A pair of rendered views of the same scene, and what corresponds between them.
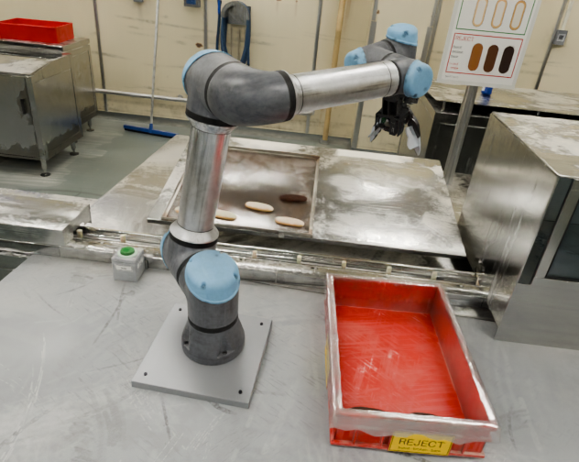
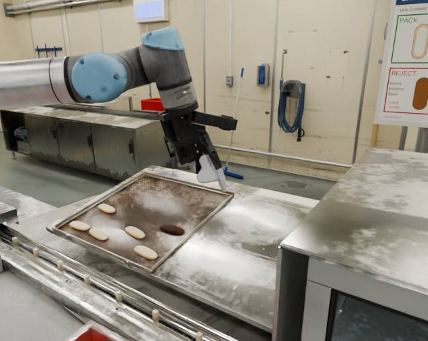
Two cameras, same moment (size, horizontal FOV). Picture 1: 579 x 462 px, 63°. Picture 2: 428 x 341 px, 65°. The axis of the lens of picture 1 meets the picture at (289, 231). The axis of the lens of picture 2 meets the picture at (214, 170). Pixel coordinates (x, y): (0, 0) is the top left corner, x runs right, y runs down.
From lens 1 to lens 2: 0.99 m
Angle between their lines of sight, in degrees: 31
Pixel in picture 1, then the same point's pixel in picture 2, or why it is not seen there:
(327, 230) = (173, 269)
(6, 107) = (122, 149)
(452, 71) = (391, 111)
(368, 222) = (225, 269)
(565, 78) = not seen: outside the picture
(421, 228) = not seen: hidden behind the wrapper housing
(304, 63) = (349, 125)
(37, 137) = (136, 169)
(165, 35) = (245, 106)
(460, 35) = (397, 70)
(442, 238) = not seen: hidden behind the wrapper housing
